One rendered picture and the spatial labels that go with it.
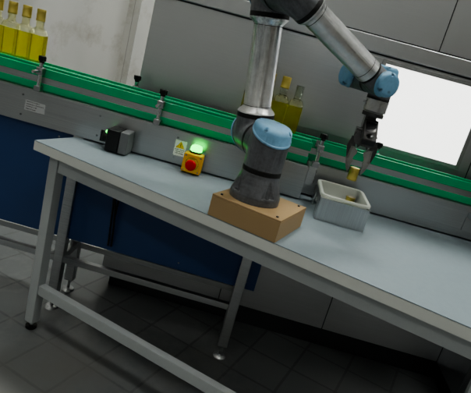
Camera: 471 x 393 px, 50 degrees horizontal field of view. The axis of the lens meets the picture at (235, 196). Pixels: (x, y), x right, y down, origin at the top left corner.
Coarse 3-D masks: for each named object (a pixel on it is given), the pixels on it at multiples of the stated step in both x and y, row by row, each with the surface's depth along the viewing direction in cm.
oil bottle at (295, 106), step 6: (294, 102) 190; (300, 102) 191; (288, 108) 191; (294, 108) 191; (300, 108) 191; (288, 114) 192; (294, 114) 192; (300, 114) 192; (288, 120) 192; (294, 120) 192; (288, 126) 193; (294, 126) 193; (294, 132) 193
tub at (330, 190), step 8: (320, 184) 180; (328, 184) 188; (336, 184) 188; (320, 192) 170; (328, 192) 188; (336, 192) 188; (344, 192) 188; (352, 192) 188; (360, 192) 186; (336, 200) 168; (344, 200) 167; (360, 200) 181; (368, 208) 168
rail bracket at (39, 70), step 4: (40, 56) 182; (44, 56) 183; (40, 60) 183; (44, 60) 183; (40, 64) 184; (40, 68) 183; (44, 68) 185; (32, 72) 179; (36, 72) 181; (40, 72) 184; (44, 72) 186; (40, 76) 185; (40, 80) 185; (40, 84) 186; (36, 88) 186; (40, 88) 186; (40, 92) 187
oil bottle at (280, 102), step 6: (276, 96) 192; (282, 96) 191; (276, 102) 192; (282, 102) 191; (276, 108) 192; (282, 108) 192; (276, 114) 193; (282, 114) 192; (276, 120) 193; (282, 120) 194
